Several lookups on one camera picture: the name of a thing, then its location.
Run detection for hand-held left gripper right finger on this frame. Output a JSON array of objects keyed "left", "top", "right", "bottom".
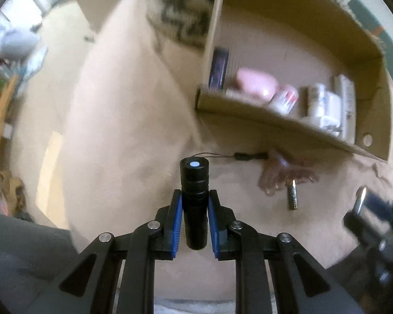
[{"left": 208, "top": 189, "right": 364, "bottom": 314}]

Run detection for grey cushion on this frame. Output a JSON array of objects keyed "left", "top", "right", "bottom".
[{"left": 0, "top": 26, "right": 41, "bottom": 61}]

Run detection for pink plastic case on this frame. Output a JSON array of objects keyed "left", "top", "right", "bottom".
[{"left": 236, "top": 67, "right": 279, "bottom": 100}]

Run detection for teal cushion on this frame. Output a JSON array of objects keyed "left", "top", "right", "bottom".
[{"left": 347, "top": 0, "right": 393, "bottom": 97}]

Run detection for dark blue small box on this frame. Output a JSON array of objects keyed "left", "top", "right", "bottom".
[{"left": 208, "top": 47, "right": 230, "bottom": 90}]

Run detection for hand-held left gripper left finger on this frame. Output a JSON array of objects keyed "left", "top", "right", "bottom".
[{"left": 26, "top": 189, "right": 184, "bottom": 314}]

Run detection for beige bed sheet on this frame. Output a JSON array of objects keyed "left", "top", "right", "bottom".
[{"left": 10, "top": 0, "right": 393, "bottom": 301}]

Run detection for person's grey trousers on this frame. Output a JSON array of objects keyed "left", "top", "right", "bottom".
[{"left": 0, "top": 209, "right": 81, "bottom": 314}]

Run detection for small white bottle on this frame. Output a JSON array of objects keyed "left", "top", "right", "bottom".
[{"left": 304, "top": 83, "right": 326, "bottom": 118}]

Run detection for cardboard box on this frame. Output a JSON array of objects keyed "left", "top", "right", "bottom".
[{"left": 195, "top": 0, "right": 392, "bottom": 163}]

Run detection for white labelled medicine bottle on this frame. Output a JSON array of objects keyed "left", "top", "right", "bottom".
[{"left": 269, "top": 84, "right": 299, "bottom": 116}]

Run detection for black patterned fleece blanket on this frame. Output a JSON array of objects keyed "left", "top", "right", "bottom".
[{"left": 146, "top": 0, "right": 221, "bottom": 53}]

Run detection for wooden chair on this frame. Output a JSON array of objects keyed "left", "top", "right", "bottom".
[{"left": 0, "top": 74, "right": 21, "bottom": 179}]

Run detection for small battery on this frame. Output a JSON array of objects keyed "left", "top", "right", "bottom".
[{"left": 287, "top": 179, "right": 298, "bottom": 210}]

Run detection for black flashlight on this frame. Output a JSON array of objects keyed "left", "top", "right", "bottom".
[{"left": 179, "top": 151, "right": 270, "bottom": 250}]

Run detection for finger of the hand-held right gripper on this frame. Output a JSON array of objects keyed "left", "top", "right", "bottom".
[{"left": 343, "top": 186, "right": 393, "bottom": 236}]

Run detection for white remote control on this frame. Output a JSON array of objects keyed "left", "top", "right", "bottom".
[{"left": 333, "top": 74, "right": 357, "bottom": 144}]

